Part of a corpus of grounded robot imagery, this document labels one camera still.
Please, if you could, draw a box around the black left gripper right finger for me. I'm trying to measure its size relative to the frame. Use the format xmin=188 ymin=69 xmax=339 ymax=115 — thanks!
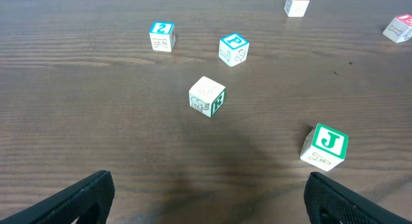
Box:
xmin=304 ymin=172 xmax=411 ymax=224

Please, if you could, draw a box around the blue number 2 block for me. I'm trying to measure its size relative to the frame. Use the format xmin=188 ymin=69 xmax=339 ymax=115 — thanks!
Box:
xmin=149 ymin=21 xmax=176 ymax=52

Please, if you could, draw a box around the blue letter P block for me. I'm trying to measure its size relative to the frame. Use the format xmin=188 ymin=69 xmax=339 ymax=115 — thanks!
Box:
xmin=218 ymin=33 xmax=250 ymax=67

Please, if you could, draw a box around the red letter E block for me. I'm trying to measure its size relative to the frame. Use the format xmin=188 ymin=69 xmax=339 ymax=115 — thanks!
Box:
xmin=382 ymin=14 xmax=412 ymax=43

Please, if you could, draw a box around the green letter R block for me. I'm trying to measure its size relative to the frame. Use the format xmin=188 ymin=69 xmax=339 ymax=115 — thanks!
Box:
xmin=189 ymin=76 xmax=227 ymax=118

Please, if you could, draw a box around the red letter I block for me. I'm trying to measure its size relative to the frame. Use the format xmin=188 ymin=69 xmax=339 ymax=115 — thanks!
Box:
xmin=284 ymin=0 xmax=310 ymax=17

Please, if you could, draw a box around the green letter J block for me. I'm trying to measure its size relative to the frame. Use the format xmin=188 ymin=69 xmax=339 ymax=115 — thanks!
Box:
xmin=300 ymin=124 xmax=349 ymax=171

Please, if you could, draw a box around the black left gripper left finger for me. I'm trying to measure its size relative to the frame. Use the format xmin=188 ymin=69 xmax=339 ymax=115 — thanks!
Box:
xmin=1 ymin=170 xmax=115 ymax=224

